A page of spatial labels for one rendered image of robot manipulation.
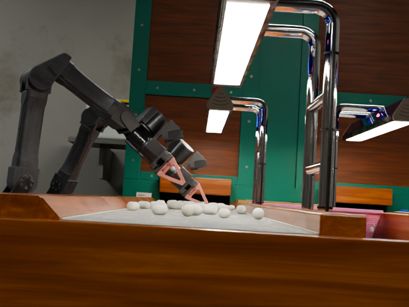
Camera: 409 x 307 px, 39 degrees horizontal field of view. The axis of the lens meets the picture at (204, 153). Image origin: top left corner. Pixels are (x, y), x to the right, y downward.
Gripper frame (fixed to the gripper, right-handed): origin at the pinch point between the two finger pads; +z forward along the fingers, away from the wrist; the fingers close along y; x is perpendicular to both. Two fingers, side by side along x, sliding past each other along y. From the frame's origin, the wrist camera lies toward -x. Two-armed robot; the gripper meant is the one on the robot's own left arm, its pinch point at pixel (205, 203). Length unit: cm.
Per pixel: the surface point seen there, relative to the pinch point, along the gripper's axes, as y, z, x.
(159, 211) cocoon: -90, -7, 7
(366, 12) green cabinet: 58, -6, -110
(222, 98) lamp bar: -21.2, -18.4, -26.0
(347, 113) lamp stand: 16, 15, -59
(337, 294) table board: -127, 15, -2
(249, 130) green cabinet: 57, -7, -36
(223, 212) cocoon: -88, 1, -1
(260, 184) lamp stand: 0.7, 8.7, -17.2
